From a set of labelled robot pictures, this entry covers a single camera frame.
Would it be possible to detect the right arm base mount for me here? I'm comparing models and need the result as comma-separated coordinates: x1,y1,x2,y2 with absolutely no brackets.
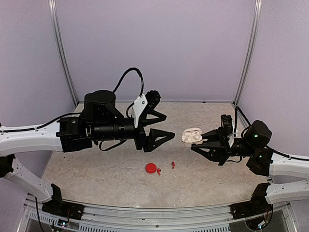
230,201,273,219

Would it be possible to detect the camera cable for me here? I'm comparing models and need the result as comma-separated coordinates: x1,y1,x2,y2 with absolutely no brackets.
112,68,145,96
234,106,252,136

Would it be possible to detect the right camera cable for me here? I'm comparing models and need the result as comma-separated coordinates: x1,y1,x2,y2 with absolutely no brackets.
234,106,252,136

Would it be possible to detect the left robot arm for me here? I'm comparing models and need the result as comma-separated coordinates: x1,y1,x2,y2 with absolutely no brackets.
0,90,175,215

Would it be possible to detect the white earbud charging case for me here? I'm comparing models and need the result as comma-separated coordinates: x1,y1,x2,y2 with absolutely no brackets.
181,128,203,147

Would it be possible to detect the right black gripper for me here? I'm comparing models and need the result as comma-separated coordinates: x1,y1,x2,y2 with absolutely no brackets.
191,126,256,166

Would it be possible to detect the front aluminium rail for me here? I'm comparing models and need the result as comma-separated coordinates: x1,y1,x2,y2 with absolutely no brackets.
16,195,297,232

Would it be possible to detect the aluminium frame post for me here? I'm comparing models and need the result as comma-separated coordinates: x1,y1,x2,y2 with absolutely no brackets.
48,0,79,107
233,0,262,106

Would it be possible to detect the left camera cable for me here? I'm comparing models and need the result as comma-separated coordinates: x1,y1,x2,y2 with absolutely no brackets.
112,68,145,96

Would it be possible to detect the left aluminium frame post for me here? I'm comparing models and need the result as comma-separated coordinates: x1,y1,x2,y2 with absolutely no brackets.
48,0,79,107

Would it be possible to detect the red round charging case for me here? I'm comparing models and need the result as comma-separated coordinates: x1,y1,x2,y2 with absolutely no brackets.
145,163,157,174

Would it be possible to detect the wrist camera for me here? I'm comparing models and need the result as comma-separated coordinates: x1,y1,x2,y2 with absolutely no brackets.
131,90,161,128
221,115,238,147

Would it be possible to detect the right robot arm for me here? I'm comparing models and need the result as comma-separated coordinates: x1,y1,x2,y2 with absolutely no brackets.
191,120,309,215

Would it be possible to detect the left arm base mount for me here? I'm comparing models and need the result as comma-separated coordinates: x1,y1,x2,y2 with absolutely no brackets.
42,201,84,220

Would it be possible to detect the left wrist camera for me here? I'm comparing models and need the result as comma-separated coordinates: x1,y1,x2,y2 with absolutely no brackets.
131,90,161,128

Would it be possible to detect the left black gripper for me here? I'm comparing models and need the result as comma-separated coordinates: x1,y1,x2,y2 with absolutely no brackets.
93,112,176,153

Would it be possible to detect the right aluminium frame post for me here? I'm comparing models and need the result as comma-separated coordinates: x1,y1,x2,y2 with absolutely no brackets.
233,0,262,106

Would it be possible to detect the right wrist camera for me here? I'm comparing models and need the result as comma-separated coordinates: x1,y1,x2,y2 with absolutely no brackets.
221,115,238,147

